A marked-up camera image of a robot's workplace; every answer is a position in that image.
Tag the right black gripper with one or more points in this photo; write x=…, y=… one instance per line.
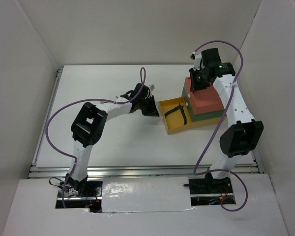
x=194, y=85

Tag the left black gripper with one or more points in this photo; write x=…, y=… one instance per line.
x=153, y=110

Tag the yellow bottom drawer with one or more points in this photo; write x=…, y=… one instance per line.
x=174, y=123

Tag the green handled pliers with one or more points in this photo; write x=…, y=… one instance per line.
x=175, y=110

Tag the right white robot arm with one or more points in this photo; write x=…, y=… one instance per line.
x=243, y=131

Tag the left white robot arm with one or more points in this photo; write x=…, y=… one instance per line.
x=88, y=127

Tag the red top drawer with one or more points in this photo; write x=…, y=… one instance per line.
x=201, y=101

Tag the green middle drawer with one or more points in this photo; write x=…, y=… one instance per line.
x=199, y=117

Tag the white foam board cover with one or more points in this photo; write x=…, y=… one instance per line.
x=151, y=194

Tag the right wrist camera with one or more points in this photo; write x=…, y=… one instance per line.
x=197, y=59

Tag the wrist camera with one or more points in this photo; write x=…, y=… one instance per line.
x=151, y=88
x=197, y=59

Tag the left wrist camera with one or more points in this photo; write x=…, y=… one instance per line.
x=151, y=88

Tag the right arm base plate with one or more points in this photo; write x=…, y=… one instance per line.
x=198, y=186

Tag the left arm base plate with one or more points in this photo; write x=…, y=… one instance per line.
x=93, y=191

